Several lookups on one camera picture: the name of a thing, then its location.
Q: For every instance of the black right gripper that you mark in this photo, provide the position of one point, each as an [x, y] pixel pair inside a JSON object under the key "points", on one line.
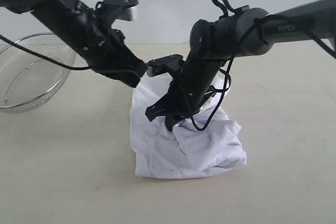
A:
{"points": [[184, 97]]}

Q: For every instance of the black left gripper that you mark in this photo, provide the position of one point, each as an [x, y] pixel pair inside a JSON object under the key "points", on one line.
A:
{"points": [[102, 48]]}

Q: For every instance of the white t-shirt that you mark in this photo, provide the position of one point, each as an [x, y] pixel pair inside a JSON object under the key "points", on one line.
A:
{"points": [[184, 152]]}

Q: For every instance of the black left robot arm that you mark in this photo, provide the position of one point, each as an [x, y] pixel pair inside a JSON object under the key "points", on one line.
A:
{"points": [[27, 6]]}

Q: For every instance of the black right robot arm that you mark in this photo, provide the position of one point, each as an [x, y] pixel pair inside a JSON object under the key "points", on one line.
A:
{"points": [[214, 45]]}

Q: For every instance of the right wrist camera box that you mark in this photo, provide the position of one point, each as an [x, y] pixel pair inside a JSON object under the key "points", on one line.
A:
{"points": [[167, 64]]}

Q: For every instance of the metal wire mesh basket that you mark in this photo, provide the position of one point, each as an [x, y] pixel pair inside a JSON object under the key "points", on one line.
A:
{"points": [[27, 81]]}

